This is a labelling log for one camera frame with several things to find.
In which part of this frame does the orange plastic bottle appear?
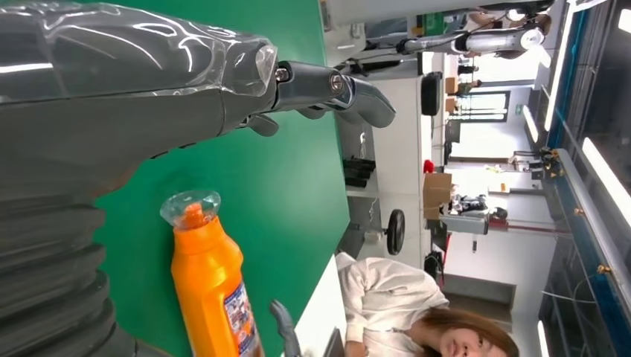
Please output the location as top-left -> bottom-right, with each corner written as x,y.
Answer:
159,190 -> 265,357

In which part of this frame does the white desk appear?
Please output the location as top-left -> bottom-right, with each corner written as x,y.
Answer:
290,254 -> 348,357

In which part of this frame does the black laptop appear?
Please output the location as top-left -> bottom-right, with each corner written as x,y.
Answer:
322,327 -> 346,357

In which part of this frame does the person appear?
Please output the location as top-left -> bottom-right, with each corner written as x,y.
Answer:
336,256 -> 519,357

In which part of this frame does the green table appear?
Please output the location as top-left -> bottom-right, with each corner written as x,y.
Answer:
93,0 -> 351,357

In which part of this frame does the black round wheel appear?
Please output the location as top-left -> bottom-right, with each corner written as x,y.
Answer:
385,209 -> 406,256

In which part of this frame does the brown cardboard box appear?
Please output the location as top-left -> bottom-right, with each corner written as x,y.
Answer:
423,172 -> 453,220

